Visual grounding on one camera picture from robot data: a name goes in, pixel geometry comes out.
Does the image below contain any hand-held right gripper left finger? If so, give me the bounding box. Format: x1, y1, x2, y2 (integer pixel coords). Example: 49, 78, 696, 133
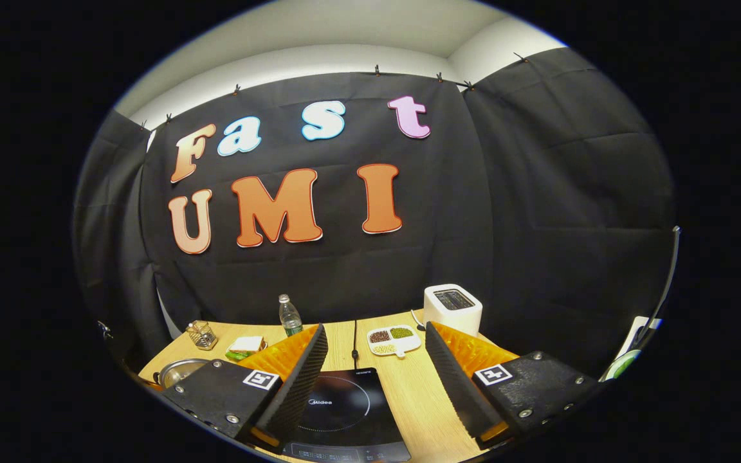
160, 323, 330, 455

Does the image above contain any steel pot with black handle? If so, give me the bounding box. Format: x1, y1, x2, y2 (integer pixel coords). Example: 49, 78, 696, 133
154, 358, 212, 390

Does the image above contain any metal wire basket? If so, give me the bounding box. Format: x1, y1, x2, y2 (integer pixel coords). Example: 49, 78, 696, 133
185, 320, 219, 351

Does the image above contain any black backdrop cloth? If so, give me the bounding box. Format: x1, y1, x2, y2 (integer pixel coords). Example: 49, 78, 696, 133
73, 46, 679, 381

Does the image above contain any black induction cooktop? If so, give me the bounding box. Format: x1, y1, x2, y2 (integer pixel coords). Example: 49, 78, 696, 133
280, 368, 412, 462

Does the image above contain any green round object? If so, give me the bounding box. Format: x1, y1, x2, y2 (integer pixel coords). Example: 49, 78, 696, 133
605, 350, 641, 381

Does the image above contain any white divided dish of beans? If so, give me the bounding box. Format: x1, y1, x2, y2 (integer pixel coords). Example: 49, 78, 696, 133
367, 325, 422, 359

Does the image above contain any clear plastic water bottle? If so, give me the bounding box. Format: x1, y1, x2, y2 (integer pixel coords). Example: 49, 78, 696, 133
279, 294, 304, 338

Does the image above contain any white toaster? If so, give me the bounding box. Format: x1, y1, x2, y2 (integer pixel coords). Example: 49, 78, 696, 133
423, 284, 483, 338

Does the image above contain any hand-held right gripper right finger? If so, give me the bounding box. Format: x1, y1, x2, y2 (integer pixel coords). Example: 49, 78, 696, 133
425, 321, 603, 451

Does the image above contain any sandwich with lettuce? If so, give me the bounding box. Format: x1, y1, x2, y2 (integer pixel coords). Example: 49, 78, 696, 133
225, 336, 267, 361

